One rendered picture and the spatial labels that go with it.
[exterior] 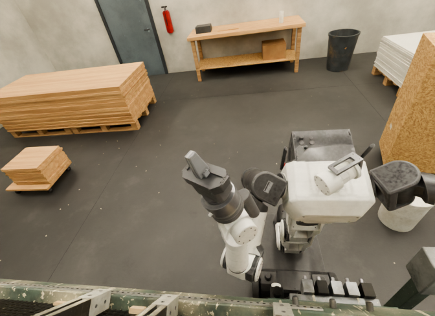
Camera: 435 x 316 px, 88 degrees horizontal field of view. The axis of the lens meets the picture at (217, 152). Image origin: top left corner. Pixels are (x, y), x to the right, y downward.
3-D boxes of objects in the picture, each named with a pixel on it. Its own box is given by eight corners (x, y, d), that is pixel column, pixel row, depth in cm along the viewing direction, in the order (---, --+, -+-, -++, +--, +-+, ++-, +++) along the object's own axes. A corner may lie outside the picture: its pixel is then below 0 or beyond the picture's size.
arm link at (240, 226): (202, 201, 59) (219, 222, 66) (220, 231, 51) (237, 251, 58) (237, 176, 61) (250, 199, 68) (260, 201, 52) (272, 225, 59)
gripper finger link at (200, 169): (194, 148, 46) (207, 168, 50) (184, 160, 44) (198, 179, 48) (199, 149, 45) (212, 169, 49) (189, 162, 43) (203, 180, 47)
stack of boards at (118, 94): (156, 100, 452) (144, 61, 402) (138, 131, 373) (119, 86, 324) (50, 109, 491) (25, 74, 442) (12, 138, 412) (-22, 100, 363)
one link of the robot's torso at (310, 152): (268, 164, 112) (272, 124, 80) (343, 163, 106) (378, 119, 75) (272, 227, 99) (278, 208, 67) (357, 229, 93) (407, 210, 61)
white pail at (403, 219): (407, 204, 209) (430, 168, 179) (426, 234, 186) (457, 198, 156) (369, 204, 214) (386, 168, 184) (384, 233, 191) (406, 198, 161)
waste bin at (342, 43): (346, 62, 469) (354, 27, 428) (355, 71, 430) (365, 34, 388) (320, 65, 477) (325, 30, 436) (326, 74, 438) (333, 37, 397)
